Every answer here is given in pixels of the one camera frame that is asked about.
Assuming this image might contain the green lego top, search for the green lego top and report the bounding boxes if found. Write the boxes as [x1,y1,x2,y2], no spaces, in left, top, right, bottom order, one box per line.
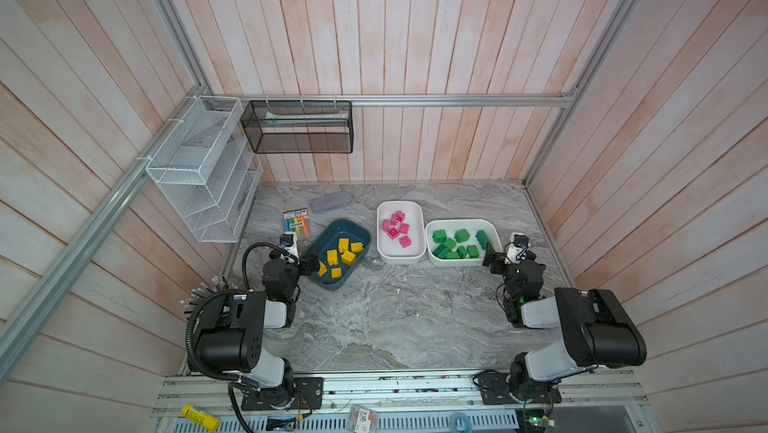
[454,228,470,243]

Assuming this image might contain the dark green lego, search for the dark green lego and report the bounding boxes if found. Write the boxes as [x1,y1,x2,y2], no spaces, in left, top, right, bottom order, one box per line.
[475,230,489,250]

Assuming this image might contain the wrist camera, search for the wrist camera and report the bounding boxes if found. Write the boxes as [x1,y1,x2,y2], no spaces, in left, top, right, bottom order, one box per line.
[506,233,530,264]
[279,231,299,263]

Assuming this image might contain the black mesh basket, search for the black mesh basket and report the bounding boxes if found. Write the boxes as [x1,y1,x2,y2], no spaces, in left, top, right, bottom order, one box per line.
[240,99,355,154]

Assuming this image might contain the white bin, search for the white bin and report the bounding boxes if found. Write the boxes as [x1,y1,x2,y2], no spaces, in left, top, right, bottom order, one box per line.
[376,200,427,265]
[425,219,503,267]

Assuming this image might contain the teal plastic bin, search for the teal plastic bin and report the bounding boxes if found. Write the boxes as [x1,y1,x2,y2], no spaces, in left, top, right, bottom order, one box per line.
[303,218,371,291]

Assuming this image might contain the rainbow colour card pack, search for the rainbow colour card pack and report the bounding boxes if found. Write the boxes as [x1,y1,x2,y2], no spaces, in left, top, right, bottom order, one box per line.
[283,207,310,237]

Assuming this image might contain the green lego centre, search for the green lego centre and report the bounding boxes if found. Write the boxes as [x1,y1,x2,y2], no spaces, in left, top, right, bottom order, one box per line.
[432,229,448,243]

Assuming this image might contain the white wire mesh shelf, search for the white wire mesh shelf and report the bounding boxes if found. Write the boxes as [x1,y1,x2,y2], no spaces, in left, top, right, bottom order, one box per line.
[146,96,263,243]

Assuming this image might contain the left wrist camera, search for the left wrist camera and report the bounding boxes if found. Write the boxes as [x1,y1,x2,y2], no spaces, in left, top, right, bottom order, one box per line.
[279,231,299,263]

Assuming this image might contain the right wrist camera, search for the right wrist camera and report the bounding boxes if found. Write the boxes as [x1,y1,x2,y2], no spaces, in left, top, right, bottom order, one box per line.
[506,233,530,264]

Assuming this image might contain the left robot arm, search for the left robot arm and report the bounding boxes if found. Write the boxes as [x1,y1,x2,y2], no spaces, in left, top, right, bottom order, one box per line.
[185,233,324,417]

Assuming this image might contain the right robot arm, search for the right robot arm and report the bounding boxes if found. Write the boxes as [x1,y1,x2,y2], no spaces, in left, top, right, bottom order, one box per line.
[472,235,647,405]

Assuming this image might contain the white bin right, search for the white bin right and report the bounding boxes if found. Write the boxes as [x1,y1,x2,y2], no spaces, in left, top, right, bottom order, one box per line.
[425,219,503,267]

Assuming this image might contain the red pencil cup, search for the red pencil cup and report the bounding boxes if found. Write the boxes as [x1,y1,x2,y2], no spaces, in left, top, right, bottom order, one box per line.
[181,276,229,316]

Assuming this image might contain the white bin middle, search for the white bin middle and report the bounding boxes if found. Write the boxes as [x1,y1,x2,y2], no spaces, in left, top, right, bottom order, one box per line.
[376,200,427,265]

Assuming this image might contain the grey fabric pouch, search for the grey fabric pouch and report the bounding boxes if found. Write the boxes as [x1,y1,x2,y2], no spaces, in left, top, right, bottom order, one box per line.
[310,191,352,213]

